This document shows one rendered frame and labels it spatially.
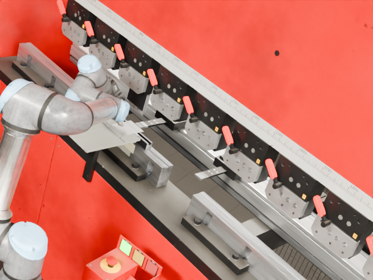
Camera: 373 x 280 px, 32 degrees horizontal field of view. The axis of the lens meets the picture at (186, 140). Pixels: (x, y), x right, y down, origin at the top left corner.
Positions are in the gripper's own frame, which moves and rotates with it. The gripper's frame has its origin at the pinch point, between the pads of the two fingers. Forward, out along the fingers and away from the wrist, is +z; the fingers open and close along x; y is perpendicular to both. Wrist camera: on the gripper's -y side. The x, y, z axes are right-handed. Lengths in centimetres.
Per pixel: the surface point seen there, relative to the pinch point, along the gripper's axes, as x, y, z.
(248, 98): -50, 29, -26
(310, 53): -65, 45, -44
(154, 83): -12.0, 16.9, -16.4
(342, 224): -97, 19, -13
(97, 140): -3.3, -10.6, -2.7
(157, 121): -0.1, 15.8, 18.8
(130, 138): -6.5, -0.1, 6.2
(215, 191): 39, 44, 174
